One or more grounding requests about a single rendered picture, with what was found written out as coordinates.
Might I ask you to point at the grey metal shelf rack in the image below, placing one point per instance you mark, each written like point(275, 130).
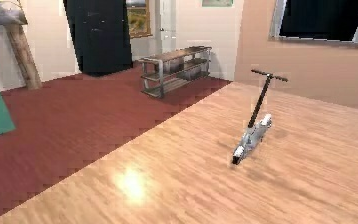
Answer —
point(173, 71)

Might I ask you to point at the silver kick scooter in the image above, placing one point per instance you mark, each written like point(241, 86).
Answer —
point(254, 133)

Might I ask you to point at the white room door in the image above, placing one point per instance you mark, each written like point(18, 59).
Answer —
point(167, 25)

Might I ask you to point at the framed landscape picture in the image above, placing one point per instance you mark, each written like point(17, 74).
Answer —
point(138, 18)

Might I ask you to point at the black tall cupboard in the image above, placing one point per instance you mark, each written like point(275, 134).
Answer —
point(98, 36)

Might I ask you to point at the green framed picture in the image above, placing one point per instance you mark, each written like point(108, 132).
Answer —
point(217, 2)

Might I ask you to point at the grey framed dark window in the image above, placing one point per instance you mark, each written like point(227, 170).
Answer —
point(323, 18)

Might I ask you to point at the wooden post floor lamp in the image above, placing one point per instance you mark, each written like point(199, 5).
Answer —
point(22, 53)

